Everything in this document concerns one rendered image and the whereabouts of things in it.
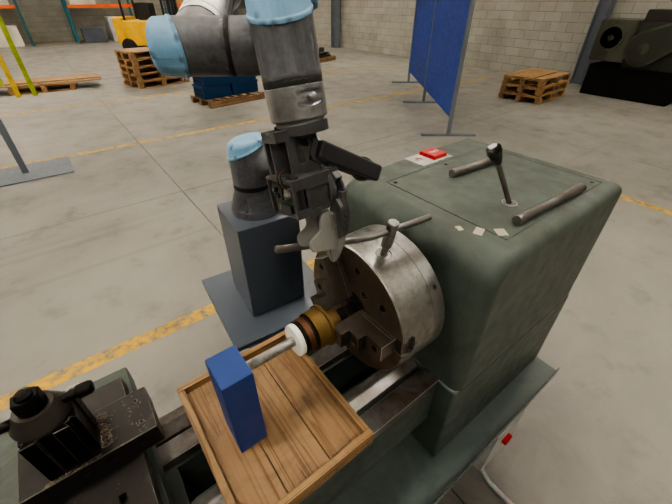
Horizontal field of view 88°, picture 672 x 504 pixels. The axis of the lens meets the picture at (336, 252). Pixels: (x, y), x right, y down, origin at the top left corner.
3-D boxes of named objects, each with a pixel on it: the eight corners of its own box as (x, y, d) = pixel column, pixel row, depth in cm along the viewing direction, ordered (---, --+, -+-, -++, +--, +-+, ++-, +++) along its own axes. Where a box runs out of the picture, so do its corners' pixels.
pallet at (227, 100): (243, 92, 759) (237, 50, 713) (265, 98, 714) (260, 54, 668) (191, 101, 691) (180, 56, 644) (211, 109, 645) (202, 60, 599)
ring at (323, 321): (321, 290, 77) (284, 309, 72) (347, 315, 71) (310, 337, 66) (322, 320, 82) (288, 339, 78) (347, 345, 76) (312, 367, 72)
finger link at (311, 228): (299, 266, 56) (286, 212, 52) (328, 252, 59) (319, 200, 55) (309, 272, 53) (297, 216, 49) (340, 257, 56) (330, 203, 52)
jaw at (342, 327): (372, 301, 77) (412, 333, 69) (371, 317, 80) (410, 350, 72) (332, 324, 72) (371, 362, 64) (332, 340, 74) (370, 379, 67)
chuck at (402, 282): (333, 285, 102) (352, 202, 80) (407, 373, 87) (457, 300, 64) (308, 298, 98) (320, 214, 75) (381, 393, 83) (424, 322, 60)
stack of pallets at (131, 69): (173, 77, 904) (165, 44, 861) (191, 81, 858) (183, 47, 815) (123, 84, 828) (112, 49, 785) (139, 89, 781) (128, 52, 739)
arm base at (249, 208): (225, 205, 114) (220, 177, 108) (268, 194, 120) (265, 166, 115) (242, 226, 104) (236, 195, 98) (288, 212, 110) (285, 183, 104)
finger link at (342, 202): (325, 234, 53) (315, 178, 50) (334, 230, 54) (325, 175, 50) (344, 241, 50) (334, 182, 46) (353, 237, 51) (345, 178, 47)
